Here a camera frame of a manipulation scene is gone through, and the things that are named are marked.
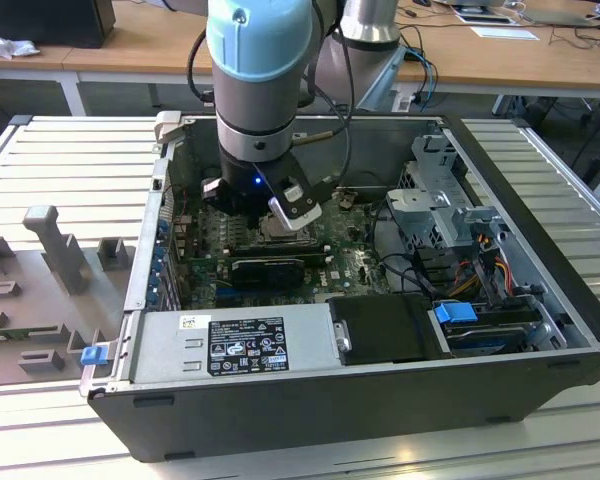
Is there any metal socket cover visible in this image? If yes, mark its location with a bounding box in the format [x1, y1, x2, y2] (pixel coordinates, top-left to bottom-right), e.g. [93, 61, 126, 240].
[255, 214, 315, 245]

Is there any CPU socket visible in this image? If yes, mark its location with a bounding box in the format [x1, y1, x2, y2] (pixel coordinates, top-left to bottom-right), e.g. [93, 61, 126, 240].
[252, 212, 319, 247]

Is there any black RAM slot row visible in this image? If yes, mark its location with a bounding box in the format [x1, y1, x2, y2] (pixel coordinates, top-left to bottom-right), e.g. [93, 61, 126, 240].
[227, 243, 332, 267]

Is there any black expansion card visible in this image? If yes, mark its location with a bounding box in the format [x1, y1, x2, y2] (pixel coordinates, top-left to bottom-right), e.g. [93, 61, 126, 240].
[229, 257, 304, 290]

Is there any green motherboard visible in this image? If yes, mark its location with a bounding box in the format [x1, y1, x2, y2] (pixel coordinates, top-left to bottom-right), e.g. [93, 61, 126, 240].
[172, 192, 416, 311]

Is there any wooden desk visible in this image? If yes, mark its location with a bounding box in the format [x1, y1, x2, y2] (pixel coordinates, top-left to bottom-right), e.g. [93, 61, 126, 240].
[0, 0, 600, 96]

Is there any silver metal drive cage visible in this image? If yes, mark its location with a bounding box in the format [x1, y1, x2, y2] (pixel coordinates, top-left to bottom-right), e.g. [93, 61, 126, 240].
[384, 132, 511, 261]

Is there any grey power supply unit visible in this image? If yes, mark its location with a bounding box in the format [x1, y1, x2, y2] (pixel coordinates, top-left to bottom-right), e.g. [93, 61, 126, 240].
[127, 302, 344, 384]

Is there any black plastic air shroud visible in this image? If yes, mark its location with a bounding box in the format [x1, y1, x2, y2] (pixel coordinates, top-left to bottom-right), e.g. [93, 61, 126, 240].
[327, 293, 454, 366]

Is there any grey parts rack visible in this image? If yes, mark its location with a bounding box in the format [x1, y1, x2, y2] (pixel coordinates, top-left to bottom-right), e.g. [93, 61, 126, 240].
[0, 204, 136, 389]

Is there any black open PC case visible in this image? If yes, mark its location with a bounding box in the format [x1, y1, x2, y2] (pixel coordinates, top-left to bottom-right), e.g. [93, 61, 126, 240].
[79, 110, 600, 464]

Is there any blue disk carrier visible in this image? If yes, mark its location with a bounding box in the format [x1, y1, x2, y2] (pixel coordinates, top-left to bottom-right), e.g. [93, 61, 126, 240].
[434, 301, 477, 327]

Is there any black computer tower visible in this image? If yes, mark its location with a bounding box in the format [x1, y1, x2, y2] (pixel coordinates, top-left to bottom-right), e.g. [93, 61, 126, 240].
[0, 0, 116, 50]

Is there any crumpled white paper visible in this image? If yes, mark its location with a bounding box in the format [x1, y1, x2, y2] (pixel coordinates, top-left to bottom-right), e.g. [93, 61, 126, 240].
[0, 28, 41, 60]

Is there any white paper sheet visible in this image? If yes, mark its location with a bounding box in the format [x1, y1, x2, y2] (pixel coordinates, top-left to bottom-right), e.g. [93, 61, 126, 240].
[470, 25, 540, 41]

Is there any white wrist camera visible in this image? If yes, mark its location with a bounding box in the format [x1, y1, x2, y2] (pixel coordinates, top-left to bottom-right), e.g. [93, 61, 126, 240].
[267, 182, 324, 232]

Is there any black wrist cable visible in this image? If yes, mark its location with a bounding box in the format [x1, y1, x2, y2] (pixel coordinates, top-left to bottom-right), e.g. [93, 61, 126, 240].
[307, 0, 356, 189]

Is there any black looped cable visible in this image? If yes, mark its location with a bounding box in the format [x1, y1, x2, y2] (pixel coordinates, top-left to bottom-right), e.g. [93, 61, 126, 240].
[368, 197, 434, 301]

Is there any blue cable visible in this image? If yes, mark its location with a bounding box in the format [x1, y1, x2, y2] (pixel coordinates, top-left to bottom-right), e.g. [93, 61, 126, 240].
[404, 45, 439, 104]

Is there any yellow red wire bundle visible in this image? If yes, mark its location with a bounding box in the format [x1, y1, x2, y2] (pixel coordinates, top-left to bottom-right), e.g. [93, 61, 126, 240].
[449, 249, 514, 297]

